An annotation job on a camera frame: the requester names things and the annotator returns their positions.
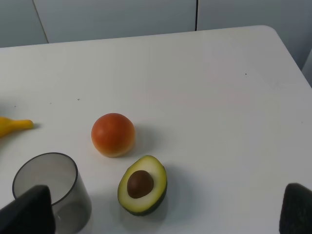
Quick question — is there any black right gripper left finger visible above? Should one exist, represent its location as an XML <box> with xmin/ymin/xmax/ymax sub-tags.
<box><xmin>0</xmin><ymin>185</ymin><xmax>56</xmax><ymax>234</ymax></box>

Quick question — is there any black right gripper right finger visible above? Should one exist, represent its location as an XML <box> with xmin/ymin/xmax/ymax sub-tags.
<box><xmin>279</xmin><ymin>183</ymin><xmax>312</xmax><ymax>234</ymax></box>

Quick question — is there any grey translucent cup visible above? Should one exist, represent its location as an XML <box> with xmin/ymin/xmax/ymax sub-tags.
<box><xmin>12</xmin><ymin>152</ymin><xmax>92</xmax><ymax>234</ymax></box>

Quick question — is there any yellow banana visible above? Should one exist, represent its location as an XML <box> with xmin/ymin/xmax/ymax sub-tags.
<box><xmin>0</xmin><ymin>117</ymin><xmax>34</xmax><ymax>137</ymax></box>

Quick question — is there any orange peach fruit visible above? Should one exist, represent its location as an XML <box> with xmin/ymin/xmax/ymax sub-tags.
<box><xmin>91</xmin><ymin>113</ymin><xmax>136</xmax><ymax>158</ymax></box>

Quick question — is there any halved avocado with pit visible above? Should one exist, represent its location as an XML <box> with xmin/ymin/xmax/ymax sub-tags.
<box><xmin>117</xmin><ymin>155</ymin><xmax>168</xmax><ymax>216</ymax></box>

